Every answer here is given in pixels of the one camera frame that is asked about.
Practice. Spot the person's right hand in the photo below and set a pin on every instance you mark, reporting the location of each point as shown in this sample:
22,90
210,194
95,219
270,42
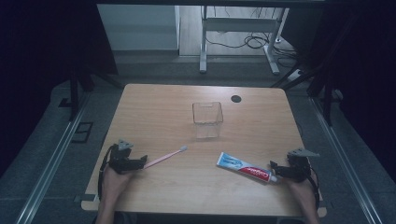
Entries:
299,186

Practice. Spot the white cabinet panel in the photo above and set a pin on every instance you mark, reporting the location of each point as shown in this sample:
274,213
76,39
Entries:
137,28

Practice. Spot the grey tape strip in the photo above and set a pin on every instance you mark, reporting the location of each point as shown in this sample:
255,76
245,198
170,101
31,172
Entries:
84,198

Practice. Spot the black round table grommet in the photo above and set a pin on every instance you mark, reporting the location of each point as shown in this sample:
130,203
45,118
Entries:
236,99

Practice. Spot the person's left hand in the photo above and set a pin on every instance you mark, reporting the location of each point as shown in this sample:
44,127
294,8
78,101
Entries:
112,181

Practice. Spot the clear plastic container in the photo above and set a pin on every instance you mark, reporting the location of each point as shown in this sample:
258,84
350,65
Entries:
207,119

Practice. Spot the pink toothbrush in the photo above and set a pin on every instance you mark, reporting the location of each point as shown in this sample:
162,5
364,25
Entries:
165,158

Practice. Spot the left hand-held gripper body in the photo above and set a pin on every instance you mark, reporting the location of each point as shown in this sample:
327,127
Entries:
119,159

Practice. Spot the white power strip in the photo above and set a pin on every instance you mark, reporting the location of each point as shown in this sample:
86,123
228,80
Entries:
294,75

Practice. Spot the blue and red toothpaste tube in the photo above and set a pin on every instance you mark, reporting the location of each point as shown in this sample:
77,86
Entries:
244,168

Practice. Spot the dark curtain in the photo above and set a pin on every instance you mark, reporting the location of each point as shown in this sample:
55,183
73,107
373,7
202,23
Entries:
37,62
364,62

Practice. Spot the black metal stand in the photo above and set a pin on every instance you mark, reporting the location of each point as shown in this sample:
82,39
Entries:
327,102
74,93

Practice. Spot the grey metal floor rail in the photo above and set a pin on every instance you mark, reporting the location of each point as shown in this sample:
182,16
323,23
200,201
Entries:
49,168
345,161

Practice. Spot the white metal desk frame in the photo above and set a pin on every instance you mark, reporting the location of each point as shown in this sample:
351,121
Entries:
239,24

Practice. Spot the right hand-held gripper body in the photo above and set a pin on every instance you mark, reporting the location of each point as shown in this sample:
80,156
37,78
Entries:
298,167

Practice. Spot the small black tape patch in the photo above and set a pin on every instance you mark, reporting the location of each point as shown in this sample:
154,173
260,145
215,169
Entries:
64,103

